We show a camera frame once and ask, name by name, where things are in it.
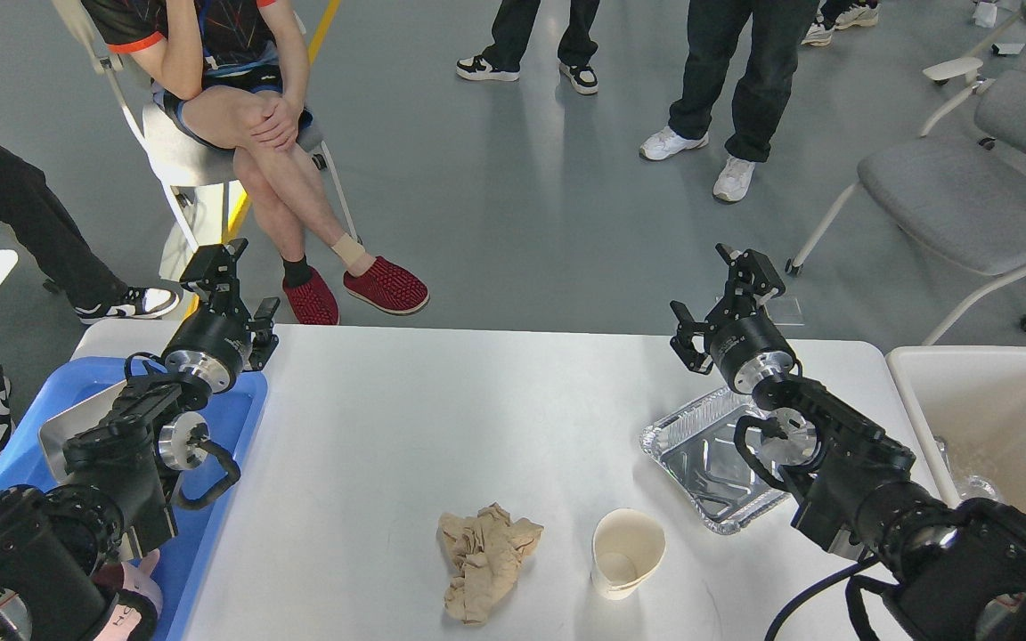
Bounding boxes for pink plastic mug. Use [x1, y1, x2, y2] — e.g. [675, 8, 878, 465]
[91, 550, 164, 640]

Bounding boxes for white paper cup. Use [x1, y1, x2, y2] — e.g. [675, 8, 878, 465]
[590, 508, 666, 600]

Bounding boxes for white plastic waste bin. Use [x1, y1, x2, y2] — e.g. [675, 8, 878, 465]
[887, 346, 1026, 514]

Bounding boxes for standing person white sneakers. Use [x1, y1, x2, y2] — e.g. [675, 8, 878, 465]
[639, 0, 824, 204]

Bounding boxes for grey padded chair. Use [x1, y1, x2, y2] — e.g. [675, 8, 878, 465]
[785, 0, 1026, 346]

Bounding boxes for person grey sneakers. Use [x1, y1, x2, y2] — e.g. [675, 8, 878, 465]
[802, 1, 880, 47]

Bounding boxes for aluminium foil tray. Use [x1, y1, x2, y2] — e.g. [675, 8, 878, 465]
[639, 388, 789, 535]

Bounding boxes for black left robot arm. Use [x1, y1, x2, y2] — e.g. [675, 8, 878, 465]
[0, 239, 280, 640]

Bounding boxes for white folding chair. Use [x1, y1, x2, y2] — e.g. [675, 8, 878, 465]
[50, 0, 361, 286]

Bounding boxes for seated person red shoes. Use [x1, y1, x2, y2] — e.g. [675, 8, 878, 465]
[83, 1, 430, 325]

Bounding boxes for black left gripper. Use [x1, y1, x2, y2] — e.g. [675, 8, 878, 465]
[160, 237, 281, 394]

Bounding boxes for person in black trousers left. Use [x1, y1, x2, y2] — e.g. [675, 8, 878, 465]
[0, 146, 182, 453]

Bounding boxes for crumpled brown paper napkin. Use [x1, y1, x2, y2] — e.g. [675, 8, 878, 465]
[438, 503, 544, 626]

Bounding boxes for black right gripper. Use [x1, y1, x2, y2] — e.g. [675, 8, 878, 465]
[669, 243, 799, 396]

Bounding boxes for stainless steel rectangular tin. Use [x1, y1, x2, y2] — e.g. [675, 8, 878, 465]
[39, 394, 134, 484]

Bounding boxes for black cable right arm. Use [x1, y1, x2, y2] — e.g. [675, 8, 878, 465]
[763, 554, 887, 641]

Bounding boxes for standing person black-white sneakers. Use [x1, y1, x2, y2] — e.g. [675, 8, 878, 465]
[455, 0, 603, 96]

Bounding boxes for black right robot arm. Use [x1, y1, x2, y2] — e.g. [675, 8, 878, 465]
[671, 244, 1026, 640]

